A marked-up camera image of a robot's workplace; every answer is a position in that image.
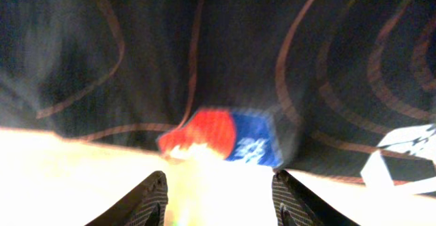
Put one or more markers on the black orange patterned jersey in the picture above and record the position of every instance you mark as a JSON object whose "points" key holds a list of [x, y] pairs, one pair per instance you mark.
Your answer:
{"points": [[336, 79]]}

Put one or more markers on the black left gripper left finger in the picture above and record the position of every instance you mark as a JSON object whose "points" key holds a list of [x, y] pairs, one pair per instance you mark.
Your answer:
{"points": [[144, 205]]}

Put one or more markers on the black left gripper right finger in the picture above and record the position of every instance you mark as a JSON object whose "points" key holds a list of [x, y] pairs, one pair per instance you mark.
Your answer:
{"points": [[296, 205]]}

